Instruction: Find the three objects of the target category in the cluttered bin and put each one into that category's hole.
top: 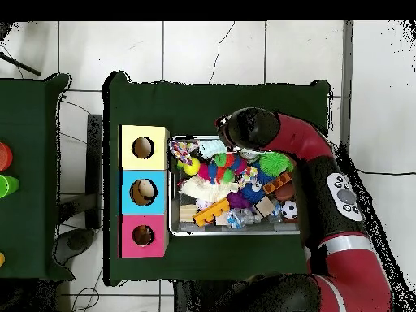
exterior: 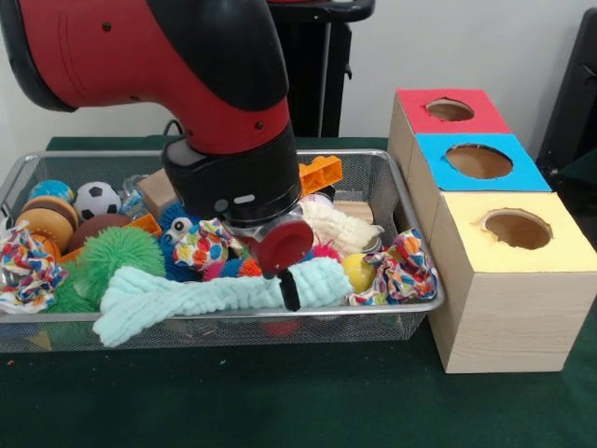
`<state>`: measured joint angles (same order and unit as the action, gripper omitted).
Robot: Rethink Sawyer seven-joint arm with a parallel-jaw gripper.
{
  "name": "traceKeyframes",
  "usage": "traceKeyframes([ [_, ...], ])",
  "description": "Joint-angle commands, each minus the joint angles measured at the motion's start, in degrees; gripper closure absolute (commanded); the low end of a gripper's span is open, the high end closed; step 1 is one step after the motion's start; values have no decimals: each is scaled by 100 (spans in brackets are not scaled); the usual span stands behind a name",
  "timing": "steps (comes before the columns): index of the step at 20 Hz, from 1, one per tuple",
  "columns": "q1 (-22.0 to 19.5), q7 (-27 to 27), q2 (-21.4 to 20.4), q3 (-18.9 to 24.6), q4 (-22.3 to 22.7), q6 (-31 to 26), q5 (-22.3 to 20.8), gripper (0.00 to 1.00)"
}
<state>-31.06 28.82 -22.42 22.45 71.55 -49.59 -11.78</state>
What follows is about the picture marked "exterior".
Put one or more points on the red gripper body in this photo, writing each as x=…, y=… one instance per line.
x=284, y=245

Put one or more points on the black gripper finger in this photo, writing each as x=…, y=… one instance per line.
x=290, y=291

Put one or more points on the orange plastic tray block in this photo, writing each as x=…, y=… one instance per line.
x=320, y=174

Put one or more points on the mint green cloth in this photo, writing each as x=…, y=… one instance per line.
x=205, y=299

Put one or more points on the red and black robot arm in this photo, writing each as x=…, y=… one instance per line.
x=168, y=65

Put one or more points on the wooden box with three holes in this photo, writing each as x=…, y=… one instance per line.
x=504, y=317

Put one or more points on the cream waffle cloth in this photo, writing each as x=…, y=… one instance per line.
x=338, y=224

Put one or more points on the yellow ball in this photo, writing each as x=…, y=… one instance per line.
x=357, y=272

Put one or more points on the green cloth table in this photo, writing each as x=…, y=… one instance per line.
x=280, y=401

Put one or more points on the large green spiky ball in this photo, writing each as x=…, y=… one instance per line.
x=117, y=257

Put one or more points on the brown toy football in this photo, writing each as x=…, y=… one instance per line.
x=98, y=229

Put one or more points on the small soccer ball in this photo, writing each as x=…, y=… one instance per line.
x=96, y=201

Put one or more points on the toy burger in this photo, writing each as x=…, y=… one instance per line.
x=45, y=222

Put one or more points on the black floor stand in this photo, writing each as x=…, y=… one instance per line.
x=574, y=103

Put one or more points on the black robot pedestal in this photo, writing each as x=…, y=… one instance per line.
x=322, y=75

